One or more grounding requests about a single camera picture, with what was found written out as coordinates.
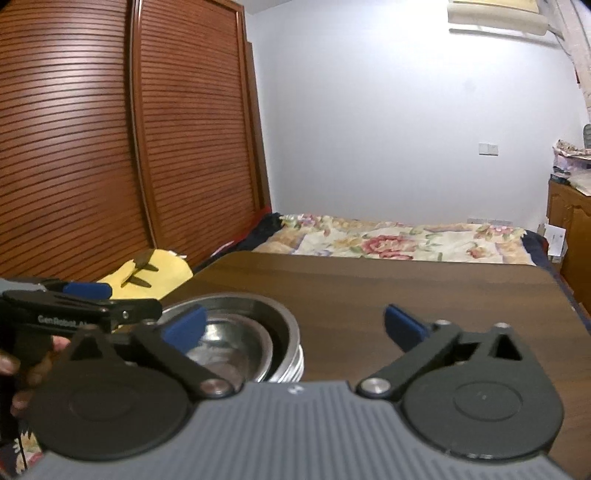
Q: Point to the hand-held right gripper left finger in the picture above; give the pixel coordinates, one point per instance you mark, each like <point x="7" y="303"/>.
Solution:
<point x="185" y="328"/>

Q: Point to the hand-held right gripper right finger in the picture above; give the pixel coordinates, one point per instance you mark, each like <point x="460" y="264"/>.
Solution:
<point x="405" y="328"/>

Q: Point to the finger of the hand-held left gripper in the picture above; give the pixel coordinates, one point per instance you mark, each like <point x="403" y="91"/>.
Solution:
<point x="87" y="290"/>
<point x="134" y="309"/>

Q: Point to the large steel bowl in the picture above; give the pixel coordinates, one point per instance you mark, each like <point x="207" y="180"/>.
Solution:
<point x="221" y="304"/>

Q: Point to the small deep steel bowl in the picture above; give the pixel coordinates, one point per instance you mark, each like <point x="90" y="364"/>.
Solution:
<point x="231" y="350"/>

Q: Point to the person's left hand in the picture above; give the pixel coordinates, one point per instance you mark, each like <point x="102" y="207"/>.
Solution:
<point x="57" y="345"/>

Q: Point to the yellow cloth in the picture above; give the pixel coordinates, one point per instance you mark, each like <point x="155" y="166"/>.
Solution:
<point x="161" y="272"/>

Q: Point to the floral blanket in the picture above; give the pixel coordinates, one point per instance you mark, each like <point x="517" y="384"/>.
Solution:
<point x="392" y="240"/>

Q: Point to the dark cloth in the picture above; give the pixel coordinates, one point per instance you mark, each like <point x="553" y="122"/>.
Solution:
<point x="258" y="230"/>

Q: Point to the brown louvered wardrobe door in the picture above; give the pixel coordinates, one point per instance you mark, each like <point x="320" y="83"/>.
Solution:
<point x="69" y="138"/>
<point x="198" y="129"/>

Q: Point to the dark blue blanket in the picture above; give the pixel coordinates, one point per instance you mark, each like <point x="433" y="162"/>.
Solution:
<point x="538" y="247"/>

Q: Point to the white paper box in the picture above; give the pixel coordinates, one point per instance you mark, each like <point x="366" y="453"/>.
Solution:
<point x="555" y="243"/>

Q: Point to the brown wardrobe side panel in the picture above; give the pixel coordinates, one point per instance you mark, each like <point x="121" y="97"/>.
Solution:
<point x="261" y="161"/>

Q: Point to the wooden cabinet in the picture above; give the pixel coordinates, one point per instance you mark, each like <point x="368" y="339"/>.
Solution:
<point x="572" y="240"/>

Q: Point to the pile of cloth bags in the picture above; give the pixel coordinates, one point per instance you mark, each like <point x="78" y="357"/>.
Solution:
<point x="572" y="159"/>

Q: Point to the small grey fan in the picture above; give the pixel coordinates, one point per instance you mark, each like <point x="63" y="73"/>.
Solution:
<point x="587" y="134"/>

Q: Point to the cream air conditioner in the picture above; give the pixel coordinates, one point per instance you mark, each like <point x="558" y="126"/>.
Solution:
<point x="494" y="16"/>

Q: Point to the cream patterned curtain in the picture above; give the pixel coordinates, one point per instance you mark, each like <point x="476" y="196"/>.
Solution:
<point x="579" y="46"/>

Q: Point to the white wall switch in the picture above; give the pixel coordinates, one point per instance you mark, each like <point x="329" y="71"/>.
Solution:
<point x="488" y="148"/>

